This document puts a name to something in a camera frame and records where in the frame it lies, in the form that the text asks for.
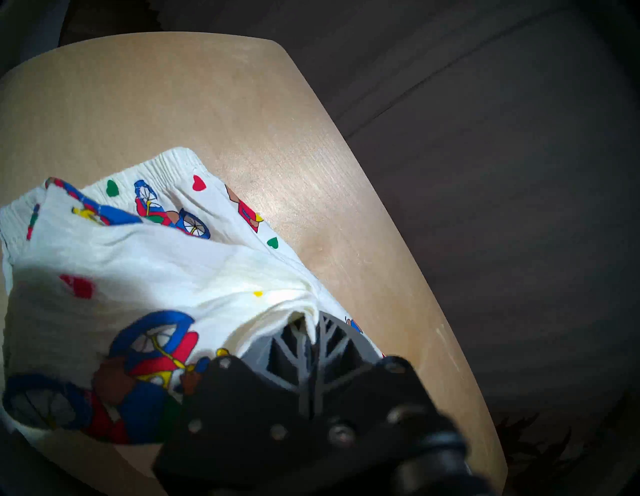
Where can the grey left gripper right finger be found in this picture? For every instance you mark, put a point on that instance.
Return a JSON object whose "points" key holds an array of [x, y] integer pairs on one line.
{"points": [[370, 410]]}

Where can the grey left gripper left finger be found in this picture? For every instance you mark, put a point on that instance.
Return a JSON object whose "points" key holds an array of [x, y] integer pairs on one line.
{"points": [[240, 425]]}

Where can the white bear print pants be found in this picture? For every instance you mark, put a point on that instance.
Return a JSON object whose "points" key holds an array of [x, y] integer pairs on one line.
{"points": [[150, 270]]}

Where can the tall dark leafy plant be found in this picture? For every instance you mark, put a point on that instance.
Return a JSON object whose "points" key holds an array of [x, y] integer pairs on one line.
{"points": [[520, 445]]}

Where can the brown pleated curtain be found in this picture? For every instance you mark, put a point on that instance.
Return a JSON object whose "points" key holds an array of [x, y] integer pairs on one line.
{"points": [[500, 200]]}

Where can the narrow grey curved arch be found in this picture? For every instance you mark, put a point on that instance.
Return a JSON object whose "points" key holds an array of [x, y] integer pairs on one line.
{"points": [[30, 30]]}

